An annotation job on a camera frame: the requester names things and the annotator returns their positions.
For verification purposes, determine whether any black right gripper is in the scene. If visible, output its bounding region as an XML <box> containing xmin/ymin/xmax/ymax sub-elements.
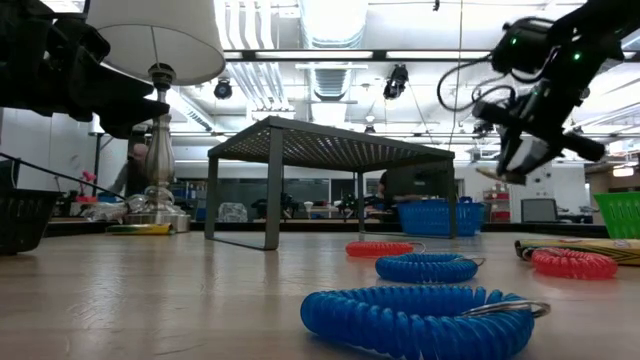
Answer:
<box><xmin>472</xmin><ymin>74</ymin><xmax>607</xmax><ymax>177</ymax></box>

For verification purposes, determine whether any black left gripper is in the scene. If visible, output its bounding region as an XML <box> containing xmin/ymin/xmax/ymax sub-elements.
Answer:
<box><xmin>0</xmin><ymin>0</ymin><xmax>170</xmax><ymax>139</ymax></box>

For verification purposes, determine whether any blue coil wristband keyring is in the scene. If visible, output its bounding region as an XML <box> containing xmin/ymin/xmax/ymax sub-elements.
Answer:
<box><xmin>299</xmin><ymin>284</ymin><xmax>552</xmax><ymax>360</ymax></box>
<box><xmin>374</xmin><ymin>251</ymin><xmax>487</xmax><ymax>284</ymax></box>

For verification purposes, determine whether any orange coil wristband keyring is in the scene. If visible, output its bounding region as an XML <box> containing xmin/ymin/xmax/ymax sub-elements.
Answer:
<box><xmin>344</xmin><ymin>240</ymin><xmax>427</xmax><ymax>259</ymax></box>
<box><xmin>529</xmin><ymin>246</ymin><xmax>620</xmax><ymax>280</ymax></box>

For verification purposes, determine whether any grey perforated metal desk riser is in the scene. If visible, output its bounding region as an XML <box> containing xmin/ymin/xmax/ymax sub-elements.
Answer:
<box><xmin>203</xmin><ymin>115</ymin><xmax>457</xmax><ymax>251</ymax></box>

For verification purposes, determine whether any red storage shelf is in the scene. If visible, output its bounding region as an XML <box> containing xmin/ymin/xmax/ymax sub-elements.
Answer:
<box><xmin>482</xmin><ymin>188</ymin><xmax>511</xmax><ymax>222</ymax></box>

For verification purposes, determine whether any grey monitor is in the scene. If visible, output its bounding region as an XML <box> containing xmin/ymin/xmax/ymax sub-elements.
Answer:
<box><xmin>520</xmin><ymin>197</ymin><xmax>559</xmax><ymax>224</ymax></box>

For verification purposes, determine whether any silver table lamp white shade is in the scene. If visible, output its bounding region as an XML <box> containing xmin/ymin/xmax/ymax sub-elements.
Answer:
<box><xmin>84</xmin><ymin>0</ymin><xmax>227</xmax><ymax>234</ymax></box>

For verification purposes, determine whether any person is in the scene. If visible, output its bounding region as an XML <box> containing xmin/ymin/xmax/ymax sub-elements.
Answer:
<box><xmin>107</xmin><ymin>143</ymin><xmax>151</xmax><ymax>199</ymax></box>
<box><xmin>376</xmin><ymin>169</ymin><xmax>397</xmax><ymax>201</ymax></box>

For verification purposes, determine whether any black monitor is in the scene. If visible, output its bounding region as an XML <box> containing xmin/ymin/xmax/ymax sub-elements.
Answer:
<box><xmin>386</xmin><ymin>167</ymin><xmax>450</xmax><ymax>200</ymax></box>

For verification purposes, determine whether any blue plastic basket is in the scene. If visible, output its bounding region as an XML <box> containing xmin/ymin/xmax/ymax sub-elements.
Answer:
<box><xmin>397</xmin><ymin>196</ymin><xmax>485</xmax><ymax>238</ymax></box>

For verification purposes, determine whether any clear plastic wrapping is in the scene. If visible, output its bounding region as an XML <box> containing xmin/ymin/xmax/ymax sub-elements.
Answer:
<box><xmin>81</xmin><ymin>193</ymin><xmax>151</xmax><ymax>224</ymax></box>

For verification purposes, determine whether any green plastic basket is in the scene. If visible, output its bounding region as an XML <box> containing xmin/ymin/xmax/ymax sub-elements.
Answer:
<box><xmin>592</xmin><ymin>191</ymin><xmax>640</xmax><ymax>240</ymax></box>

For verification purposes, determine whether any black plastic basket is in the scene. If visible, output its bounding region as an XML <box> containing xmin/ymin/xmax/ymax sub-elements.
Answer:
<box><xmin>0</xmin><ymin>157</ymin><xmax>65</xmax><ymax>256</ymax></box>

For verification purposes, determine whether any grey wrapped bundle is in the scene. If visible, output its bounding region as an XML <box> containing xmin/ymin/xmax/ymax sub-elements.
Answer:
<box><xmin>218</xmin><ymin>202</ymin><xmax>249</xmax><ymax>224</ymax></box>

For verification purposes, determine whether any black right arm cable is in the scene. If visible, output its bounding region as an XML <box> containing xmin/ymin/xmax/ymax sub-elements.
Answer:
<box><xmin>436</xmin><ymin>53</ymin><xmax>519</xmax><ymax>114</ymax></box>

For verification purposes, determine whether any black overhead camera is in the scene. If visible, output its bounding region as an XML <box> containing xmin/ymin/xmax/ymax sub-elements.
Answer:
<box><xmin>381</xmin><ymin>63</ymin><xmax>410</xmax><ymax>101</ymax></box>

